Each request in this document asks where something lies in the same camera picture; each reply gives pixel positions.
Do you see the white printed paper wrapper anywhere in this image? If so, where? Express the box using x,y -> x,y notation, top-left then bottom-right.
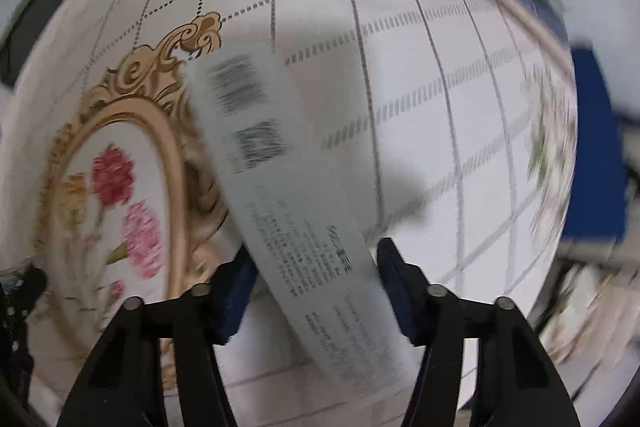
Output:
184,42 -> 416,403

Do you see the white floral grid tablecloth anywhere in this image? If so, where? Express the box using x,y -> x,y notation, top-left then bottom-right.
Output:
1,0 -> 576,425

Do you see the blue chair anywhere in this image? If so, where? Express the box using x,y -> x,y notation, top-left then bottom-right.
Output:
561,46 -> 628,242

